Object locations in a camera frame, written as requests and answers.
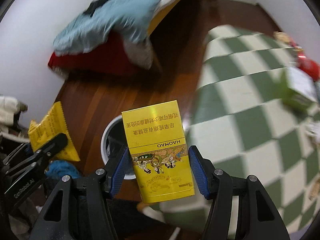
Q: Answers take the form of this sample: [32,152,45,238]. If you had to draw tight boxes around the green white checkered tablecloth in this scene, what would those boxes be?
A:
[154,24,320,235]

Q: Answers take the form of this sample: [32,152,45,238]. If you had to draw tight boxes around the light blue duvet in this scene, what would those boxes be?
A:
[53,0,161,56]

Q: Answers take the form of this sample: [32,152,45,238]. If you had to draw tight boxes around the red blanket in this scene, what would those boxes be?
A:
[48,31,154,77]

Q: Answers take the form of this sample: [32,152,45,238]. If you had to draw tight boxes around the green white cardboard box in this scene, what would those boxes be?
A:
[274,66,318,113]

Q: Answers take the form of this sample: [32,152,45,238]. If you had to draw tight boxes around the wooden bed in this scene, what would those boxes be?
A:
[47,0,201,78]

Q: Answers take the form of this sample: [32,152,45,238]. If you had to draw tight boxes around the black clothing on bed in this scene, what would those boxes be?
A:
[83,0,109,17]

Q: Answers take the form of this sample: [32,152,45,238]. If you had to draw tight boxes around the white round trash bin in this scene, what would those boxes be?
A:
[100,115,127,165]

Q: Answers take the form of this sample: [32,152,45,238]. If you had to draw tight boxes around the blue cloth on floor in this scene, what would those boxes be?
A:
[46,160,81,179]

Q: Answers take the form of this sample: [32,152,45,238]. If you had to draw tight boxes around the crumpled white paper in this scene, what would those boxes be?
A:
[306,121,320,144]

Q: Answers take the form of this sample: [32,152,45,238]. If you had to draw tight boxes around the red cola can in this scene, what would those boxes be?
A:
[297,55,319,82]

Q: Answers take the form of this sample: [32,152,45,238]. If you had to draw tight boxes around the yellow snack bag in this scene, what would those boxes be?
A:
[28,101,80,162]

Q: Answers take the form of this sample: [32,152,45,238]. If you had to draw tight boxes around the yellow cigarette box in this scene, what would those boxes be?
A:
[121,100,195,204]

